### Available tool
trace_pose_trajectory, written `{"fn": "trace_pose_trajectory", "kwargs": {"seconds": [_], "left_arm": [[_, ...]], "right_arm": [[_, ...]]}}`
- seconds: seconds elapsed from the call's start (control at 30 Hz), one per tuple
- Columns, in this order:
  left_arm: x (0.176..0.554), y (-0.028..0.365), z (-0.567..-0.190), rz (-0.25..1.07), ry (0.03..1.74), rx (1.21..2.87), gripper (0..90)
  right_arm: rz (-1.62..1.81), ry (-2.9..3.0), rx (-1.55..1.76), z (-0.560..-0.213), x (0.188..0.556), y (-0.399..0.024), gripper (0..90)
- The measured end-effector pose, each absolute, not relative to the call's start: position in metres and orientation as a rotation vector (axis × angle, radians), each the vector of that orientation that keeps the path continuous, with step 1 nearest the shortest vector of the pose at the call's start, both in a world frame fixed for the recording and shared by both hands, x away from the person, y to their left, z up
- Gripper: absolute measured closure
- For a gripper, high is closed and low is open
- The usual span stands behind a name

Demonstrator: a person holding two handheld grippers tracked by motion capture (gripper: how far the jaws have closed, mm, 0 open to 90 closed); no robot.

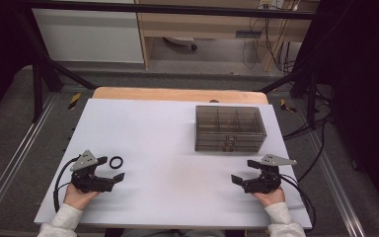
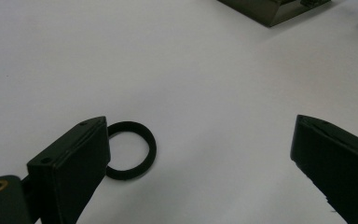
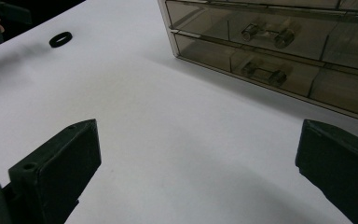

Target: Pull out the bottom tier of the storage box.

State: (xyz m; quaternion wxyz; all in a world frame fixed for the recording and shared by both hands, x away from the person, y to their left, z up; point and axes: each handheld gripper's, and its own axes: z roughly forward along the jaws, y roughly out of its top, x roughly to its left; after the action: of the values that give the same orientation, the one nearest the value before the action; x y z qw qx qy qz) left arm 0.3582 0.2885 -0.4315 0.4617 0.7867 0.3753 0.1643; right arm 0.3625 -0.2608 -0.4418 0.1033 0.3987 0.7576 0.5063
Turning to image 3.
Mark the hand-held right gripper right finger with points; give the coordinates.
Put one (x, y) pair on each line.
(338, 168)

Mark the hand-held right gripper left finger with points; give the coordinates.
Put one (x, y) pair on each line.
(59, 174)

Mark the smoky transparent drawer cabinet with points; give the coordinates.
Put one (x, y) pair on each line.
(261, 3)

